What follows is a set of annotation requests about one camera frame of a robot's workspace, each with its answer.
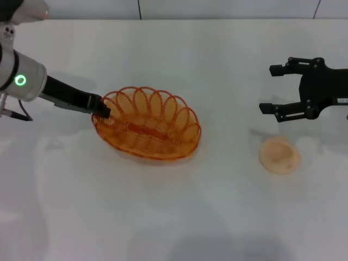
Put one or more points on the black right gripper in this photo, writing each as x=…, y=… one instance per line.
x=323, y=87

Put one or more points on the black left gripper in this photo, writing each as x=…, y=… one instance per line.
x=65, y=96

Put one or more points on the orange woven plastic basket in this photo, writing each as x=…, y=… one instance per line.
x=152, y=133

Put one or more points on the round beige bread bun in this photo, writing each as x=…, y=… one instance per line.
x=280, y=156

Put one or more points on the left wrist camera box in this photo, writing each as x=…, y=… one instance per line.
x=32, y=11

